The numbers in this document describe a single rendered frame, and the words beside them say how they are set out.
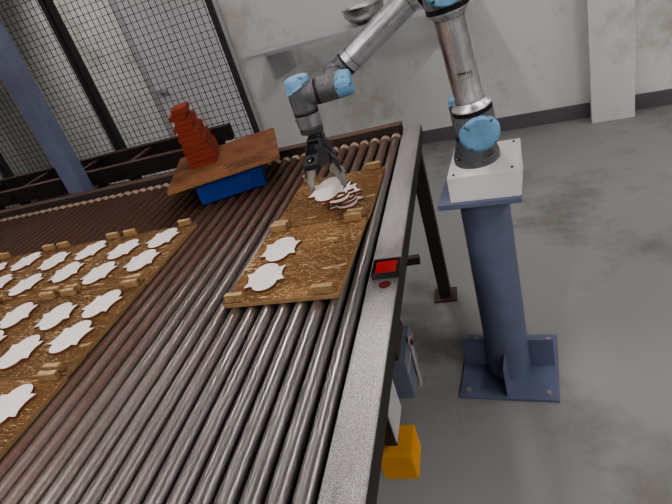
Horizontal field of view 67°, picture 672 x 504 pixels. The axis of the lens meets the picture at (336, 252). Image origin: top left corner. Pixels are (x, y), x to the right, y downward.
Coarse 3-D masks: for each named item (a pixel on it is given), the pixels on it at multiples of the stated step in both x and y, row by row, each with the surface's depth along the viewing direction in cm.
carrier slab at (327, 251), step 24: (312, 240) 161; (336, 240) 156; (360, 240) 155; (264, 264) 156; (288, 264) 152; (312, 264) 148; (336, 264) 144; (240, 288) 148; (288, 288) 140; (336, 288) 133
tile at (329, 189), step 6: (324, 180) 167; (330, 180) 166; (336, 180) 164; (348, 180) 162; (318, 186) 165; (324, 186) 164; (330, 186) 162; (336, 186) 161; (342, 186) 160; (318, 192) 161; (324, 192) 160; (330, 192) 159; (336, 192) 158; (342, 192) 157; (312, 198) 161; (318, 198) 158; (324, 198) 157; (330, 198) 156
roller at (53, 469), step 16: (256, 192) 221; (240, 208) 208; (224, 240) 188; (208, 256) 178; (192, 272) 170; (176, 304) 156; (160, 320) 149; (144, 336) 143; (144, 352) 139; (128, 368) 133; (112, 384) 128; (96, 400) 124; (96, 416) 120; (80, 432) 116; (64, 448) 112; (48, 464) 110; (64, 464) 110; (48, 480) 106; (32, 496) 103
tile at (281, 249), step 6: (282, 240) 165; (288, 240) 164; (294, 240) 163; (300, 240) 161; (270, 246) 164; (276, 246) 162; (282, 246) 161; (288, 246) 160; (294, 246) 159; (270, 252) 160; (276, 252) 159; (282, 252) 158; (288, 252) 157; (294, 252) 156; (264, 258) 159; (270, 258) 157; (276, 258) 155; (282, 258) 155
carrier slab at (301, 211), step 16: (352, 176) 199; (368, 176) 194; (304, 192) 198; (368, 192) 181; (288, 208) 189; (304, 208) 185; (320, 208) 181; (352, 208) 173; (368, 208) 170; (304, 224) 173
